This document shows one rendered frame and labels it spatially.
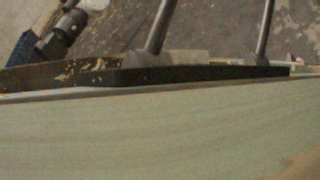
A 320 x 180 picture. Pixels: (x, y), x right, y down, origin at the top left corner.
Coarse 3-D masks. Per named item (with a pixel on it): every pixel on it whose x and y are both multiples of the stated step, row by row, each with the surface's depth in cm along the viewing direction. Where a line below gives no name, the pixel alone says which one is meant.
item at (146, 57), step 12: (168, 0) 32; (168, 12) 33; (156, 24) 33; (168, 24) 33; (156, 36) 34; (144, 48) 34; (156, 48) 34; (132, 60) 34; (144, 60) 33; (156, 60) 34; (168, 60) 35
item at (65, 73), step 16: (32, 64) 96; (48, 64) 99; (64, 64) 102; (80, 64) 105; (96, 64) 108; (112, 64) 111; (176, 64) 121; (0, 80) 88; (16, 80) 92; (32, 80) 96; (48, 80) 99; (64, 80) 102
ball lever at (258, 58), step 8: (272, 0) 39; (272, 8) 39; (264, 16) 40; (264, 24) 40; (264, 32) 41; (264, 40) 41; (264, 48) 41; (248, 56) 42; (256, 56) 41; (264, 56) 42; (248, 64) 42; (256, 64) 41; (264, 64) 42
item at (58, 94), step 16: (208, 80) 35; (224, 80) 36; (240, 80) 37; (256, 80) 39; (272, 80) 40; (288, 80) 43; (16, 96) 25; (32, 96) 26; (48, 96) 27; (64, 96) 28; (80, 96) 29; (96, 96) 30
